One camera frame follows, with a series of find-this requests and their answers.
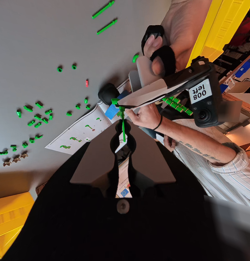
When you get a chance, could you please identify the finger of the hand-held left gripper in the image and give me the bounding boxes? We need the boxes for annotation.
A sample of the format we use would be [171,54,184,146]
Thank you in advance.
[125,83,188,109]
[117,79,168,106]

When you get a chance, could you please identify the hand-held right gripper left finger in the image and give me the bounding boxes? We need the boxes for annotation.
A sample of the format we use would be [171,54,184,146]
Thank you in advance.
[70,120,120,187]

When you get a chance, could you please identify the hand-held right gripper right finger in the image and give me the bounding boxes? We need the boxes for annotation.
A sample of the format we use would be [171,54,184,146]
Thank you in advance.
[128,120,176,191]

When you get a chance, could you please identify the green lego joint assembly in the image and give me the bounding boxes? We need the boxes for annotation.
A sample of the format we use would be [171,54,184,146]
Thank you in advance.
[111,98,125,117]

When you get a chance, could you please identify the another person's forearm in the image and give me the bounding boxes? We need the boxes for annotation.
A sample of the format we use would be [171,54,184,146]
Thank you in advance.
[160,119,238,163]

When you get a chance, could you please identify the lego bamboo plant model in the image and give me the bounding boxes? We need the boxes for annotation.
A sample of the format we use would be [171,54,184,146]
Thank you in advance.
[162,96,193,116]

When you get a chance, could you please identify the lego instruction booklet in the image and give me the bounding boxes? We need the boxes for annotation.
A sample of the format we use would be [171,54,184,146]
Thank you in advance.
[44,78,132,155]

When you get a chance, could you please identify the scattered small green lego pieces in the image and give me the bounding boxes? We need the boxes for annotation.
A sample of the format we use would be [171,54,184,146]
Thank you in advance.
[0,101,54,156]

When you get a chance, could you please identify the person's left hand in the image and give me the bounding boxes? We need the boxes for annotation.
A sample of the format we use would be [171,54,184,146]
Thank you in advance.
[144,0,213,76]

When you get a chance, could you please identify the blue masking tape roll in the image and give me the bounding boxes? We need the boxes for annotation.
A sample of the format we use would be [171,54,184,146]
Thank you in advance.
[106,90,130,120]

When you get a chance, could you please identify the laminated instruction sheet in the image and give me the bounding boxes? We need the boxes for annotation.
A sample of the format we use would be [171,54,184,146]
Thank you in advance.
[116,158,133,198]

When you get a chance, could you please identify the black rounded device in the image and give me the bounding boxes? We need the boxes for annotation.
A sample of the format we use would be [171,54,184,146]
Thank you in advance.
[98,83,120,105]

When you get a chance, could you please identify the row of green round bricks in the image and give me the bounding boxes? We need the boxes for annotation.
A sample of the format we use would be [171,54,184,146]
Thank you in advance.
[66,98,91,116]

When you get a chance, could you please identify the yellow plastic bin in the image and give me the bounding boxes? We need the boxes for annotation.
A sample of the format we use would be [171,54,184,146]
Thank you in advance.
[186,0,250,69]
[0,192,35,258]

